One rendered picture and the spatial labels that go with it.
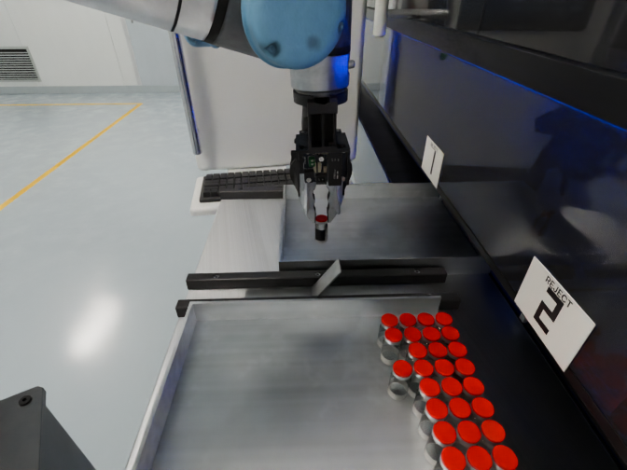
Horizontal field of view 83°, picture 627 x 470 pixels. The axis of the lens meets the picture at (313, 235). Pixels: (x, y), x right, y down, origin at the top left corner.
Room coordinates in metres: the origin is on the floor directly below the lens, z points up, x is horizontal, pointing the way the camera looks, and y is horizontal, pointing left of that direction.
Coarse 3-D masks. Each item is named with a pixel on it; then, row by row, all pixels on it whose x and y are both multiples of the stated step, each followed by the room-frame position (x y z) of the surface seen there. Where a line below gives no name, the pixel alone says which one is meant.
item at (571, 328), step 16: (528, 272) 0.27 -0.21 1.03; (544, 272) 0.25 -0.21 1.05; (528, 288) 0.26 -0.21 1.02; (544, 288) 0.24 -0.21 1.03; (560, 288) 0.23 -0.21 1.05; (528, 304) 0.25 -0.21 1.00; (576, 304) 0.21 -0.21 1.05; (528, 320) 0.24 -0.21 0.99; (544, 320) 0.22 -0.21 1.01; (560, 320) 0.21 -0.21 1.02; (576, 320) 0.20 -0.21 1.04; (544, 336) 0.22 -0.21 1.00; (560, 336) 0.20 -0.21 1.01; (576, 336) 0.19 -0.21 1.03; (560, 352) 0.19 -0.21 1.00; (576, 352) 0.18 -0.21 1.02
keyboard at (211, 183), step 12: (288, 168) 0.97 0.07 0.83; (204, 180) 0.91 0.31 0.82; (216, 180) 0.88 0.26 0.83; (228, 180) 0.88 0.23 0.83; (240, 180) 0.89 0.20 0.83; (252, 180) 0.88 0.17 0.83; (264, 180) 0.88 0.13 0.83; (276, 180) 0.88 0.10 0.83; (288, 180) 0.89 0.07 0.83; (204, 192) 0.81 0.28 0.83; (216, 192) 0.82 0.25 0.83
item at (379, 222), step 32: (288, 192) 0.68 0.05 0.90; (320, 192) 0.68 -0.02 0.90; (352, 192) 0.69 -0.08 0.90; (384, 192) 0.69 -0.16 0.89; (416, 192) 0.69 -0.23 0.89; (288, 224) 0.58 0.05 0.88; (352, 224) 0.58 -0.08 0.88; (384, 224) 0.58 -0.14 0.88; (416, 224) 0.58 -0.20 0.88; (448, 224) 0.58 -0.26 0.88; (288, 256) 0.48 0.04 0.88; (320, 256) 0.48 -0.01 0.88; (352, 256) 0.48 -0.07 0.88; (384, 256) 0.48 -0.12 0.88; (416, 256) 0.44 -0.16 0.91; (448, 256) 0.44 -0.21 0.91; (480, 256) 0.44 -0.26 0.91
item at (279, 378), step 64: (192, 320) 0.32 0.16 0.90; (256, 320) 0.34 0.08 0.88; (320, 320) 0.34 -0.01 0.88; (192, 384) 0.24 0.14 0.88; (256, 384) 0.24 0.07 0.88; (320, 384) 0.24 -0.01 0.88; (384, 384) 0.24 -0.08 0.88; (192, 448) 0.17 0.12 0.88; (256, 448) 0.17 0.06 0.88; (320, 448) 0.17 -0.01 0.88; (384, 448) 0.17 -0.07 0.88
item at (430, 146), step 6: (426, 138) 0.61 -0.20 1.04; (426, 144) 0.60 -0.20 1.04; (432, 144) 0.58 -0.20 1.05; (426, 150) 0.60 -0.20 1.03; (432, 150) 0.57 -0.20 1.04; (438, 150) 0.55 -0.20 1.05; (426, 156) 0.59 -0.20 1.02; (432, 156) 0.57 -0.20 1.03; (438, 156) 0.54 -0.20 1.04; (426, 162) 0.59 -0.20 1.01; (438, 162) 0.54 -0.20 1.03; (426, 168) 0.58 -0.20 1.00; (438, 168) 0.53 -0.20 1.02; (426, 174) 0.57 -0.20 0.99; (432, 174) 0.55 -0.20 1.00; (438, 174) 0.53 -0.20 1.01; (432, 180) 0.54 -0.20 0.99; (438, 180) 0.52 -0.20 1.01
